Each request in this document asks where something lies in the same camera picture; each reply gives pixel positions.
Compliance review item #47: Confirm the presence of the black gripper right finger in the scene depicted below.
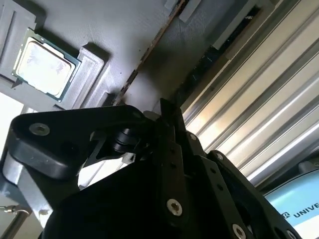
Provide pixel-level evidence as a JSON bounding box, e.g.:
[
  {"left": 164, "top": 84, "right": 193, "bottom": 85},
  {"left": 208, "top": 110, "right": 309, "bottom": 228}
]
[{"left": 184, "top": 131, "right": 300, "bottom": 239}]

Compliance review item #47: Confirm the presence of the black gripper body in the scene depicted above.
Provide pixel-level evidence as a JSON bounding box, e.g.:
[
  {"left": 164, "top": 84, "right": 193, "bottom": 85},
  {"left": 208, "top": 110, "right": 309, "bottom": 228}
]
[{"left": 42, "top": 158, "right": 226, "bottom": 239}]

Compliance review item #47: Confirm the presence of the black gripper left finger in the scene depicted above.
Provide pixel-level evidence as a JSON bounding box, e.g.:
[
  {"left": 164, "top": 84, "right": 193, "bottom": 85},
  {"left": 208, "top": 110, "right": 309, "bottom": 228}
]
[{"left": 5, "top": 98, "right": 190, "bottom": 228}]

